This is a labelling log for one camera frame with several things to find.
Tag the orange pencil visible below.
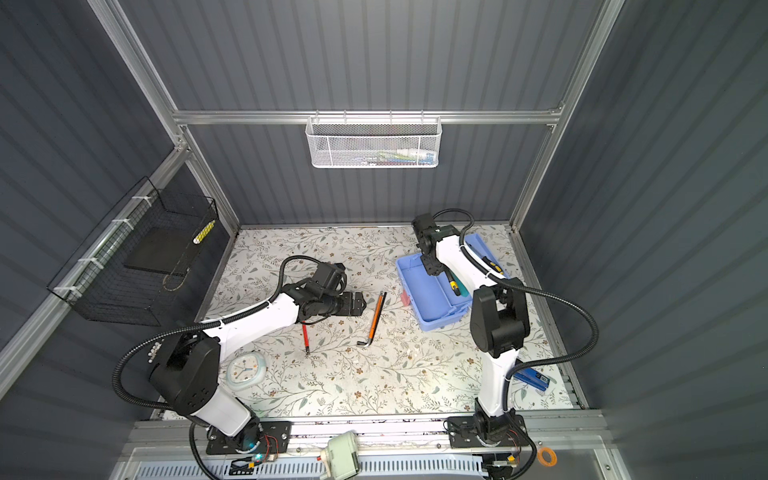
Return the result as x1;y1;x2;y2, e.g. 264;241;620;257
367;291;388;344

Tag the white blue tool box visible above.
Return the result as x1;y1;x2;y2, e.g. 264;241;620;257
395;253;473;333

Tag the teal utility knife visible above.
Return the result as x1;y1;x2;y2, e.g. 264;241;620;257
444;269;458;289

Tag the yellow black utility knife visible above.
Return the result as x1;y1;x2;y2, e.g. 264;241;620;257
448;277;462;296

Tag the yellow black screwdriver short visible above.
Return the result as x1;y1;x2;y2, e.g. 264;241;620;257
482;256;504;275

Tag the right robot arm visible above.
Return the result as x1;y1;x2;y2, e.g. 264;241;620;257
412;208;599;443

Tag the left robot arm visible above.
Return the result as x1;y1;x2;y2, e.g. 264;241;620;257
111;255;367;450

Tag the red hex key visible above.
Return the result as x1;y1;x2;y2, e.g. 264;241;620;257
301;324;311;357

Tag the black hex key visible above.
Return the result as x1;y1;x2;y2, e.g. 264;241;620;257
356;293;388;349

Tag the green white device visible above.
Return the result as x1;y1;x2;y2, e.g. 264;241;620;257
319;431;361;480

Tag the blue stapler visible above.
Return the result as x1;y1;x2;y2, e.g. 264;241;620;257
513;368;551;392

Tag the cup of pencils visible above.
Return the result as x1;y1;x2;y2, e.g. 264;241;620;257
147;342;163;364

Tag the white wire wall basket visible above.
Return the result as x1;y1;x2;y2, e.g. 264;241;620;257
305;119;443;169

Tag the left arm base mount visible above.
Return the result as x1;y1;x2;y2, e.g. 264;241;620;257
205;420;293;457

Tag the black wire side basket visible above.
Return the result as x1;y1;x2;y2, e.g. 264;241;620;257
47;182;219;327

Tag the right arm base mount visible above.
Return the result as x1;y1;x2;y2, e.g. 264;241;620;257
442;415;529;449

